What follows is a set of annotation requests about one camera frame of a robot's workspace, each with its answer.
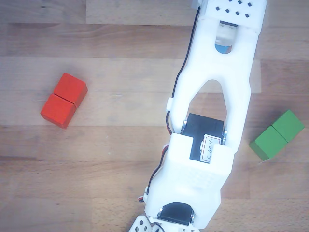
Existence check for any forearm servo cable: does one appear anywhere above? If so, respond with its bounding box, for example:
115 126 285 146
166 6 202 135

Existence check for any long green block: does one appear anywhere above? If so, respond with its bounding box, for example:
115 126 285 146
249 109 305 162

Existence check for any elbow servo cable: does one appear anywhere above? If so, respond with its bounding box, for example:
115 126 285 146
138 144 170 203

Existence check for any white handwritten label sticker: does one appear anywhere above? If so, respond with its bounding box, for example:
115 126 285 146
200 134 222 164

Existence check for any long red block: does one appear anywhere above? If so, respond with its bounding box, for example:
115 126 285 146
40 72 88 129

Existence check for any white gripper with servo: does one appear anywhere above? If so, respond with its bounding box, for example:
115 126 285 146
216 21 237 48

